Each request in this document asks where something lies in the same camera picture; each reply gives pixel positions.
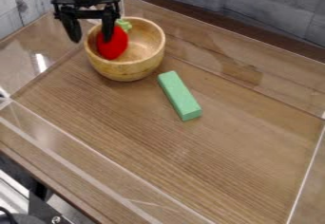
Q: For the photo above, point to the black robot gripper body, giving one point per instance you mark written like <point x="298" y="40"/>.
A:
<point x="85" y="9"/>

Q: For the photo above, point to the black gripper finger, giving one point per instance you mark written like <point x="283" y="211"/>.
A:
<point x="106" y="24"/>
<point x="70" y="27"/>

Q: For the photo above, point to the red plush strawberry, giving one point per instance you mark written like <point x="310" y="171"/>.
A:
<point x="112" y="49"/>

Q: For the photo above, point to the round wooden bowl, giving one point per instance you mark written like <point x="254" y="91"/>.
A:
<point x="140" y="58"/>

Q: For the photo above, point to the green rectangular block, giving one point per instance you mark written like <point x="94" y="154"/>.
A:
<point x="179" y="96"/>

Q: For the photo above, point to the clear acrylic corner bracket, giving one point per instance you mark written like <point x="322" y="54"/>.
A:
<point x="121" y="9"/>

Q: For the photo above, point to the clear acrylic enclosure walls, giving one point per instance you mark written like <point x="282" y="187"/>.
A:
<point x="106" y="144"/>

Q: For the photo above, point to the black metal table mount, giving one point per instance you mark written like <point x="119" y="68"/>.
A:
<point x="38" y="208"/>

